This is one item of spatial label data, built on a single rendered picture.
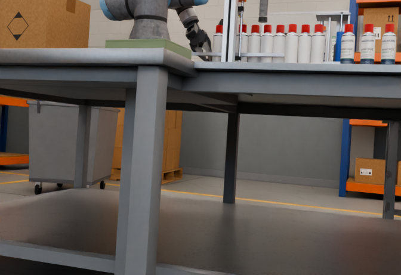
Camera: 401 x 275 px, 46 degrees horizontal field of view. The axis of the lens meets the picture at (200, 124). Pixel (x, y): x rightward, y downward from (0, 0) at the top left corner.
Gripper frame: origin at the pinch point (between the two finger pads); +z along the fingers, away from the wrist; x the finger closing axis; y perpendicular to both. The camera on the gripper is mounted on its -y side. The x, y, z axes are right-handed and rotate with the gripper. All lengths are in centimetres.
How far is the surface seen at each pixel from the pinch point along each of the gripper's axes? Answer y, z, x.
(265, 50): -1.8, 8.3, -23.2
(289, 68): -65, 31, -30
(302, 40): -1.7, 11.9, -38.2
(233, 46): -16.3, 4.2, -13.8
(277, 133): 443, 12, 34
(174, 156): 365, -14, 153
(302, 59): -1.8, 18.7, -34.6
